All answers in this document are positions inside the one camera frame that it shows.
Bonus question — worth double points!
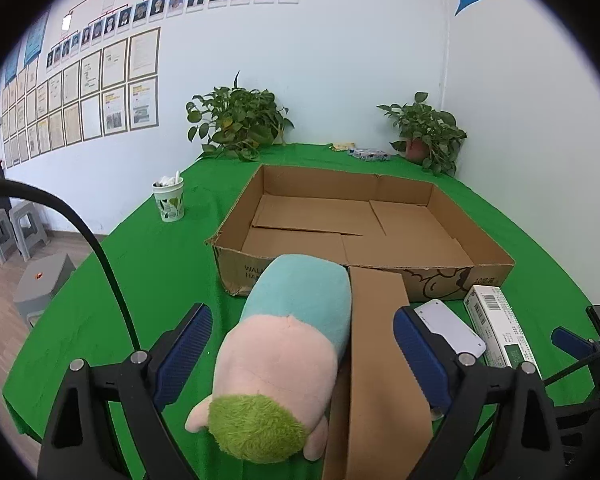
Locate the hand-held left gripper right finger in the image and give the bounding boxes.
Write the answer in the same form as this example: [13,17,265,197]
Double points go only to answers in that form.
[392,305,571,480]

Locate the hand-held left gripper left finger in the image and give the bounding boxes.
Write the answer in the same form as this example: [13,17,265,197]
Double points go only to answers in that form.
[39,302,214,480]

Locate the white handheld device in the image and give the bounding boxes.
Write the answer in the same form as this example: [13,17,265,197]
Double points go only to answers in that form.
[412,299,487,358]

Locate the narrow brown cardboard tray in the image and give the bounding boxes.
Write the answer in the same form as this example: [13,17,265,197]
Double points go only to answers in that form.
[321,266,435,480]

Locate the white and green carton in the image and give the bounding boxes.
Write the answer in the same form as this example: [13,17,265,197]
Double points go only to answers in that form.
[463,285,542,378]

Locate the pink blue green plush toy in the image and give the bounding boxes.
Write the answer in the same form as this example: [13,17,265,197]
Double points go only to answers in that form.
[184,254,353,463]

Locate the large shallow cardboard box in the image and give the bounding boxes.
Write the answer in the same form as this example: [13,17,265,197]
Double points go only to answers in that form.
[205,164,516,306]

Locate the leaf print cup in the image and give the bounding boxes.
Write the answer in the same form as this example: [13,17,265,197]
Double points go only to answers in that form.
[152,170,186,224]

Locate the grey stool with orange dot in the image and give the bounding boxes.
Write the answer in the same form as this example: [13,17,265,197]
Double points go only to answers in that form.
[13,252,77,330]

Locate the patterned snack packet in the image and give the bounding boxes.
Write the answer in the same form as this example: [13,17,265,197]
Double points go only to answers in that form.
[347,147,392,162]

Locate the potted plant in terracotta pot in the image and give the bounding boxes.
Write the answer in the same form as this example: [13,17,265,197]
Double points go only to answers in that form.
[376,92,467,177]

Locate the large leafy potted plant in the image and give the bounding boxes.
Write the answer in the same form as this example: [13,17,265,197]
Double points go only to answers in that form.
[186,71,295,162]

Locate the rows of portrait photos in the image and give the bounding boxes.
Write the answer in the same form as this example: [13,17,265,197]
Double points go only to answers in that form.
[45,0,302,68]

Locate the thin black cable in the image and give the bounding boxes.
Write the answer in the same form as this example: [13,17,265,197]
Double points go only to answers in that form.
[472,344,600,448]

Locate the thick black cable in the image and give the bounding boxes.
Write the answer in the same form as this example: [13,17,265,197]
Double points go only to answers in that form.
[0,180,143,356]

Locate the wall of framed documents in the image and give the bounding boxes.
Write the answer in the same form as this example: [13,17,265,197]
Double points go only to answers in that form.
[0,26,161,170]

